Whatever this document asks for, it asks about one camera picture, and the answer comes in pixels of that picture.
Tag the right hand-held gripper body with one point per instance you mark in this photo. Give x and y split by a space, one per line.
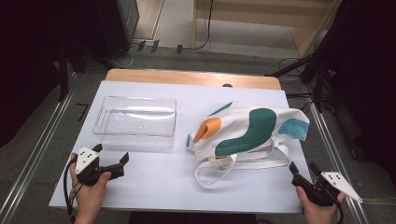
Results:
323 189

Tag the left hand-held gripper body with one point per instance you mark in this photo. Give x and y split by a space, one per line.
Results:
87 169

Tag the clear plastic container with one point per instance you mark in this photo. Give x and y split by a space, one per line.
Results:
137 121

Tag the white patterned tote bag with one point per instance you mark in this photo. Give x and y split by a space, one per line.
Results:
249 130

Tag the person's right hand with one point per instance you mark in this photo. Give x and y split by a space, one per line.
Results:
314 211

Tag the person's left hand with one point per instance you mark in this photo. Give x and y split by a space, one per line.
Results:
88 196

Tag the white table sheet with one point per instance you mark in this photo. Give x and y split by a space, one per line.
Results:
155 186

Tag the black metal stand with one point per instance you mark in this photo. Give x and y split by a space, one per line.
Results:
319 81
63 74

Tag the wooden table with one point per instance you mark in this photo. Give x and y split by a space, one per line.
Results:
186 77

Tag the black curtain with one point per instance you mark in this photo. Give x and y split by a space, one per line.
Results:
370 77
28 62

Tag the black cabinet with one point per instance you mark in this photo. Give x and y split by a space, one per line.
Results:
120 25

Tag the metal floor rail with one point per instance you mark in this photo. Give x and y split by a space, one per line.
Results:
330 146
34 155

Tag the black table frame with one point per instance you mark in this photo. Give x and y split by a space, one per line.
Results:
193 218

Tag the light wooden frame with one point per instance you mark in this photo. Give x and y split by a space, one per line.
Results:
311 34

